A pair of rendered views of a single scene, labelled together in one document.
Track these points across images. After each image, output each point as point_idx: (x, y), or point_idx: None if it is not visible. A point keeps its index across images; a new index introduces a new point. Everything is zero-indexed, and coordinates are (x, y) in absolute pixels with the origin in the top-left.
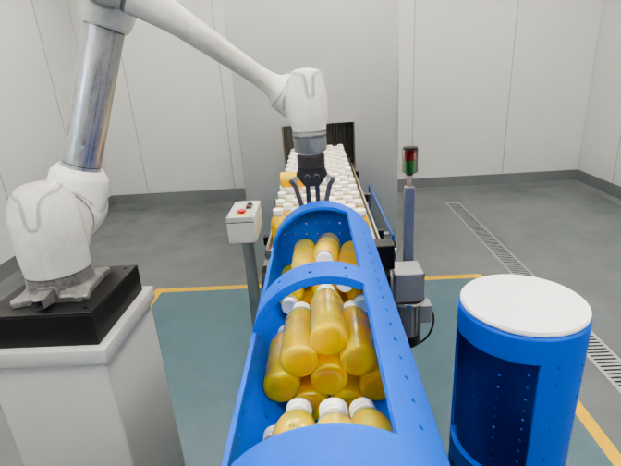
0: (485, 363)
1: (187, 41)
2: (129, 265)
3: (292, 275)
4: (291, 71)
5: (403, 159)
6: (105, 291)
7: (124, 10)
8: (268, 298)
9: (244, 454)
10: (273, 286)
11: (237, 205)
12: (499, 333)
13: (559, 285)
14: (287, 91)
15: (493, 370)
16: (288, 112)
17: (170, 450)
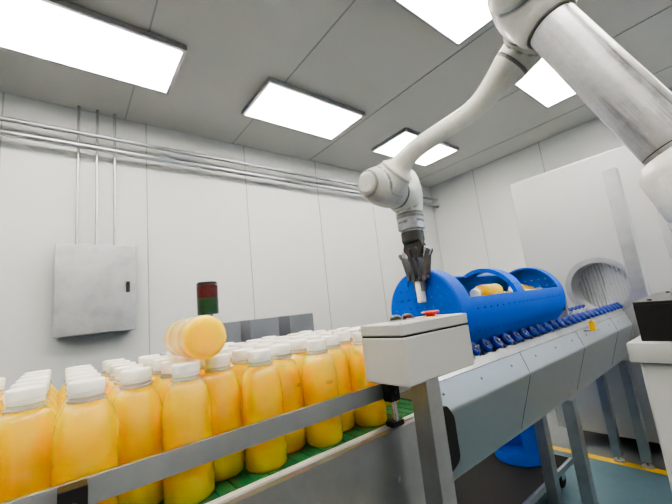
0: None
1: (481, 116)
2: (644, 301)
3: (496, 269)
4: (411, 169)
5: (215, 295)
6: (655, 295)
7: (524, 76)
8: (511, 275)
9: (543, 272)
10: (505, 274)
11: (414, 320)
12: None
13: (352, 327)
14: (419, 182)
15: None
16: (422, 196)
17: None
